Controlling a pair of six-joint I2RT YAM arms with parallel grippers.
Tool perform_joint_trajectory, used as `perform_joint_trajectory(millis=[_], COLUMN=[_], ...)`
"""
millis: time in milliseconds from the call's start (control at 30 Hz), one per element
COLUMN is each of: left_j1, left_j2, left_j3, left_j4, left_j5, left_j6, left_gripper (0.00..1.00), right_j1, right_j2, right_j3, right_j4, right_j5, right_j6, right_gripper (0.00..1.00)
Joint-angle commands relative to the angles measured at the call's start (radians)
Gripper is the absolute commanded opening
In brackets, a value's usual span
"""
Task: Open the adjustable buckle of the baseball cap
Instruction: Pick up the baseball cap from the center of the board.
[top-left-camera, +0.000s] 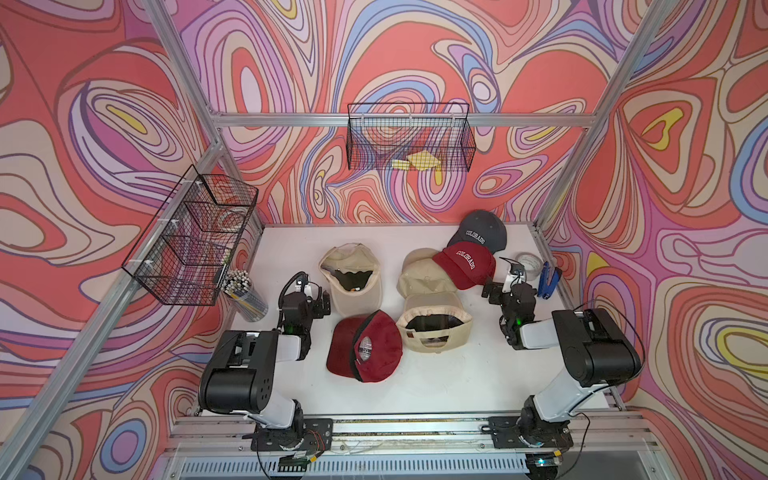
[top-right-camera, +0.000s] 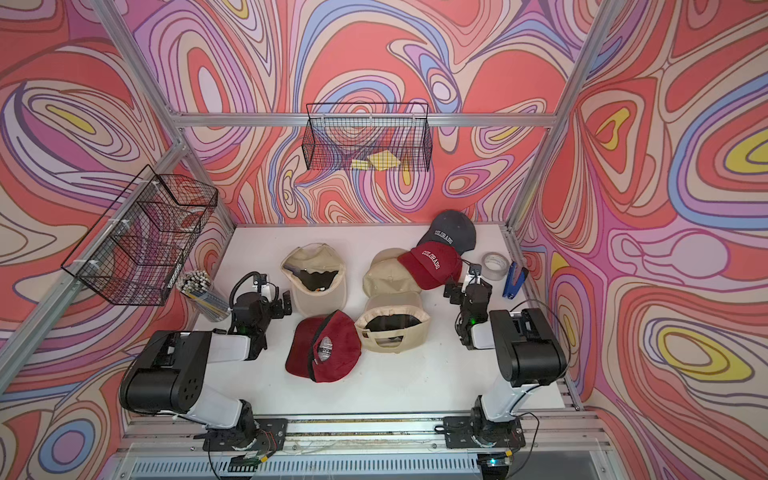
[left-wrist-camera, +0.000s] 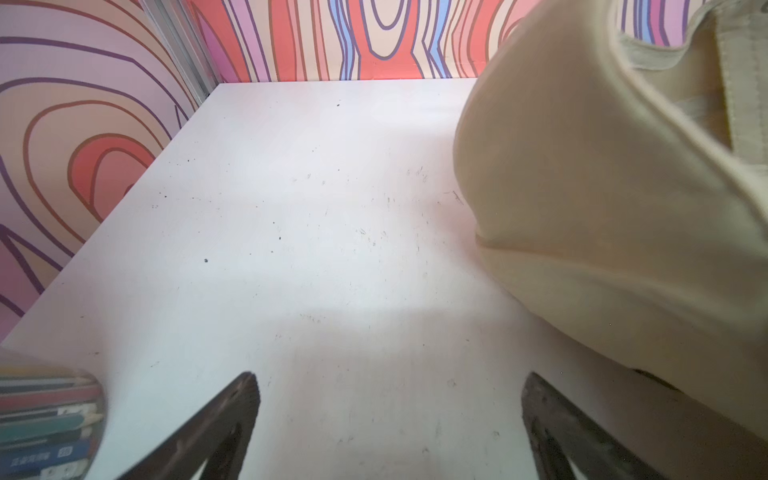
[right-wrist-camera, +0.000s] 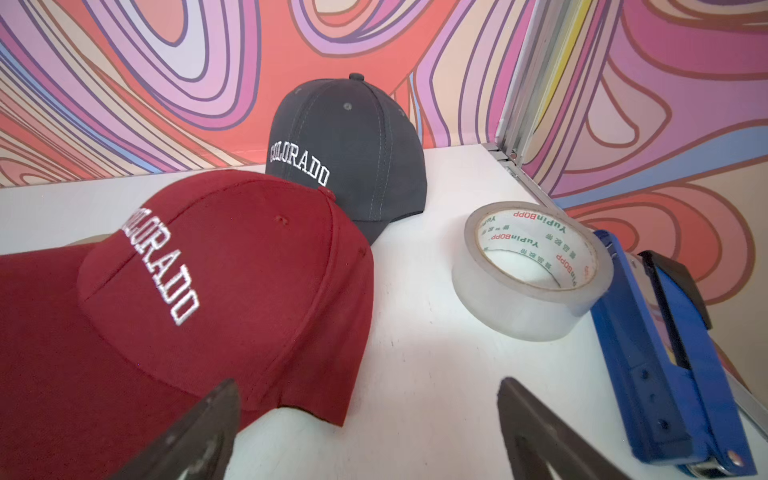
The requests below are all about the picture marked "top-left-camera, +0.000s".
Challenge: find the beige cap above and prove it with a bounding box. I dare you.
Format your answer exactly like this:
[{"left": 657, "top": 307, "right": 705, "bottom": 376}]
[
  {"left": 319, "top": 243, "right": 383, "bottom": 318},
  {"left": 396, "top": 248, "right": 458, "bottom": 298},
  {"left": 396, "top": 292, "right": 473, "bottom": 353}
]

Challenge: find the dark red cap front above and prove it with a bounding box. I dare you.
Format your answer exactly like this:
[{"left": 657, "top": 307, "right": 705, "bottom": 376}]
[{"left": 326, "top": 310, "right": 403, "bottom": 383}]

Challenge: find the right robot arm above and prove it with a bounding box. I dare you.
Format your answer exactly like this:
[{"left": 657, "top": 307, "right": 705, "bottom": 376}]
[{"left": 482, "top": 281, "right": 643, "bottom": 452}]

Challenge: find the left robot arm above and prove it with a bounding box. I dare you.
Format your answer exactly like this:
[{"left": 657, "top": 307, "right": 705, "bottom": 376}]
[{"left": 198, "top": 289, "right": 333, "bottom": 454}]

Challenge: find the red Colorado cap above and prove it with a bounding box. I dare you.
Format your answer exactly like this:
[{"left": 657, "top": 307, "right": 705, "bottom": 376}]
[{"left": 432, "top": 241, "right": 496, "bottom": 290}]

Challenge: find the beige cap upside down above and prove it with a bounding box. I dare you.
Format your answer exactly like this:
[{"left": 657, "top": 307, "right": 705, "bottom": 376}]
[{"left": 396, "top": 292, "right": 473, "bottom": 353}]

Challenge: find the grey Colorado cap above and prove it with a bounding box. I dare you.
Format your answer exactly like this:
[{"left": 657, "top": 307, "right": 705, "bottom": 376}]
[{"left": 448, "top": 210, "right": 508, "bottom": 253}]

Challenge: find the beige cap under red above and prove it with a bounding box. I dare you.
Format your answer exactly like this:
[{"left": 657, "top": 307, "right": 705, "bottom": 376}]
[{"left": 396, "top": 248, "right": 458, "bottom": 298}]

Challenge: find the clear tape roll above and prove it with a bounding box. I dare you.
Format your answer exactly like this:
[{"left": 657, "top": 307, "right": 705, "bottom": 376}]
[{"left": 515, "top": 252, "right": 544, "bottom": 281}]

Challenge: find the cup of pencils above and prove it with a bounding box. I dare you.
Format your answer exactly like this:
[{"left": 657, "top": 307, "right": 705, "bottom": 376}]
[{"left": 222, "top": 269, "right": 269, "bottom": 322}]

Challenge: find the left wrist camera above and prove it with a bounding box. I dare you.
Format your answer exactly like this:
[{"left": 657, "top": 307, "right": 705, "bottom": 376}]
[{"left": 296, "top": 281, "right": 318, "bottom": 298}]

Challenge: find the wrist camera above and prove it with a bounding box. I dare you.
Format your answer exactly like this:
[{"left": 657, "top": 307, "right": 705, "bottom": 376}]
[
  {"left": 296, "top": 281, "right": 318, "bottom": 298},
  {"left": 502, "top": 257, "right": 527, "bottom": 293}
]

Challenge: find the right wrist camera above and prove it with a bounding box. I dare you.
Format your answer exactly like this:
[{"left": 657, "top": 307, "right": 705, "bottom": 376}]
[{"left": 502, "top": 257, "right": 527, "bottom": 293}]

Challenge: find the black wire basket left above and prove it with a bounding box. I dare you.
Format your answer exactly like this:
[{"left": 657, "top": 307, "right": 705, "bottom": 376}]
[{"left": 122, "top": 166, "right": 259, "bottom": 306}]

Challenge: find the black wire basket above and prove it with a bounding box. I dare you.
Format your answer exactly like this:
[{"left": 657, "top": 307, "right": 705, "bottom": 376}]
[
  {"left": 346, "top": 100, "right": 476, "bottom": 172},
  {"left": 122, "top": 166, "right": 259, "bottom": 306}
]

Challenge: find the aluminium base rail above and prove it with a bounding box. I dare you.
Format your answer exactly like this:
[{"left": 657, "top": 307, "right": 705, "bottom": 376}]
[{"left": 158, "top": 410, "right": 673, "bottom": 479}]

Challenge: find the black wire basket back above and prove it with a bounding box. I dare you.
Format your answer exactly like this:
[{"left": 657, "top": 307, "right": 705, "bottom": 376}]
[{"left": 346, "top": 100, "right": 476, "bottom": 172}]

